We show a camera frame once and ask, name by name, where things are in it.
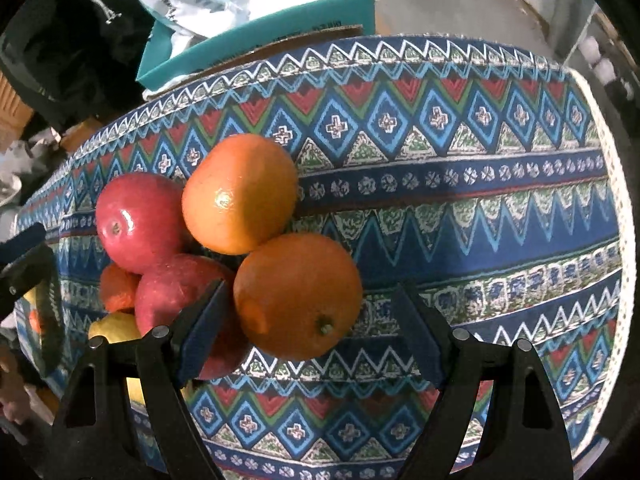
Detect small orange tangerine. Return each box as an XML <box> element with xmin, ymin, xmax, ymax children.
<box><xmin>99</xmin><ymin>262</ymin><xmax>141</xmax><ymax>313</ymax></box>

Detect dark red apple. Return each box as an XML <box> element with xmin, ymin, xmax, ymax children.
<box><xmin>134</xmin><ymin>254</ymin><xmax>250</xmax><ymax>380</ymax></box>

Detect orange with stem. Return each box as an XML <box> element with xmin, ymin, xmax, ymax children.
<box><xmin>233</xmin><ymin>233</ymin><xmax>363</xmax><ymax>361</ymax></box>

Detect person's left hand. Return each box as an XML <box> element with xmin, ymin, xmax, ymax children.
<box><xmin>0</xmin><ymin>344</ymin><xmax>30</xmax><ymax>425</ymax></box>

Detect grey clothes pile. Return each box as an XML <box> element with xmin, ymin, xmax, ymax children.
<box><xmin>1</xmin><ymin>128</ymin><xmax>65</xmax><ymax>242</ymax></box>

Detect yellow red apple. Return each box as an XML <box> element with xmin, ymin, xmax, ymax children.
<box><xmin>86</xmin><ymin>310</ymin><xmax>194</xmax><ymax>406</ymax></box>

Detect small wooden drawer box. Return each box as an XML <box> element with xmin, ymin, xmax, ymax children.
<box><xmin>58</xmin><ymin>117</ymin><xmax>103</xmax><ymax>153</ymax></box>

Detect black hanging jacket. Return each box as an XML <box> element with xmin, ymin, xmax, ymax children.
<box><xmin>1</xmin><ymin>0</ymin><xmax>153</xmax><ymax>130</ymax></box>

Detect upper orange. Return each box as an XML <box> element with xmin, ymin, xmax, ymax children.
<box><xmin>182</xmin><ymin>133</ymin><xmax>298</xmax><ymax>256</ymax></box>

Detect teal storage box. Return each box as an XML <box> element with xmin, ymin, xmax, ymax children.
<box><xmin>137</xmin><ymin>0</ymin><xmax>375</xmax><ymax>90</ymax></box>

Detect patterned blue tablecloth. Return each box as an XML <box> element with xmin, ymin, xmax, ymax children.
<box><xmin>13</xmin><ymin>36</ymin><xmax>636</xmax><ymax>479</ymax></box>

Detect shoe rack with shoes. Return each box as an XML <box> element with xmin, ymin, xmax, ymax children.
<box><xmin>565</xmin><ymin>6</ymin><xmax>639</xmax><ymax>138</ymax></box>

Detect brown cardboard box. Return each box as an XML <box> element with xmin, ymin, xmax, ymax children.
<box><xmin>142</xmin><ymin>25</ymin><xmax>363</xmax><ymax>102</ymax></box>

